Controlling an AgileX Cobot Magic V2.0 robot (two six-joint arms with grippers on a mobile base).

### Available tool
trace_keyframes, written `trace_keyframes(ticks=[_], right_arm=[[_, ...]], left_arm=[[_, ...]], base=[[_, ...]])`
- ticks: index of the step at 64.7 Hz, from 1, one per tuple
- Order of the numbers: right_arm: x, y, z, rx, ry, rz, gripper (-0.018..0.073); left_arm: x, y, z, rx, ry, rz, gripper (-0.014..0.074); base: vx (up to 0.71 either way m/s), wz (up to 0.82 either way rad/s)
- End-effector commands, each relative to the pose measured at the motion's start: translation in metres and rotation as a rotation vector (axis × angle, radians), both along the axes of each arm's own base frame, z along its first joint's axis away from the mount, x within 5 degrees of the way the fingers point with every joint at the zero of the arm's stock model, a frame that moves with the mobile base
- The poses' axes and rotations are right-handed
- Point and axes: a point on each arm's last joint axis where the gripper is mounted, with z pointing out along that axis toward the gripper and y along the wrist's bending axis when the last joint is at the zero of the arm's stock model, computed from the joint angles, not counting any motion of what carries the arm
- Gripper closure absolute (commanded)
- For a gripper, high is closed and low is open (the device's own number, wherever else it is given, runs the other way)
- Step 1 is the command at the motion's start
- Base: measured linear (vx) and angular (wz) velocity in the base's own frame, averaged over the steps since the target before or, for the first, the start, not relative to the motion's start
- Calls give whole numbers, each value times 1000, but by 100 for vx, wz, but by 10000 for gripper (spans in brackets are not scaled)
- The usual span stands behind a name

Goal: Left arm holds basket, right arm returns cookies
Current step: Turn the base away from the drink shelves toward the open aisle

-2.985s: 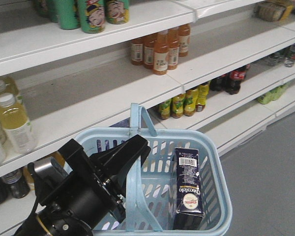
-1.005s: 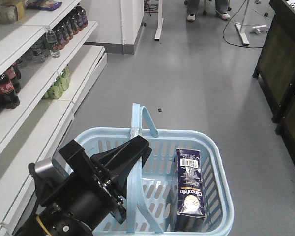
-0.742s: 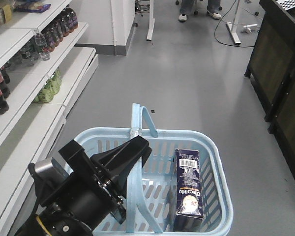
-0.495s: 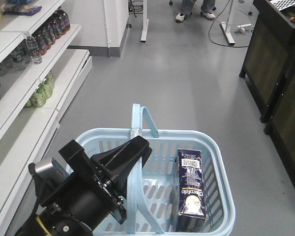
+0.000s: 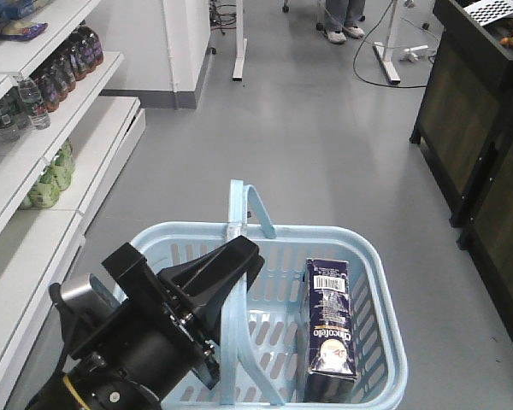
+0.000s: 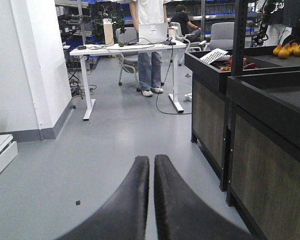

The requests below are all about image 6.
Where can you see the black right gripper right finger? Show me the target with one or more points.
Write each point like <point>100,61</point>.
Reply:
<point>181,214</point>

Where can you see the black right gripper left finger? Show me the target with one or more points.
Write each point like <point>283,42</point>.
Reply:
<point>124,215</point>

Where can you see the wooden black-framed produce stand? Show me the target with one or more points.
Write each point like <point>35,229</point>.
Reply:
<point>210,107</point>

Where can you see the white office desk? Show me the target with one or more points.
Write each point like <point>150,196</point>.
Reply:
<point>104,50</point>

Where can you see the silver laptop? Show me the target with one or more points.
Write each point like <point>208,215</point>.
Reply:
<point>152,33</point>

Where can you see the standing person in jeans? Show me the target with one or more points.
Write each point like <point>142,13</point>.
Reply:
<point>149,63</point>

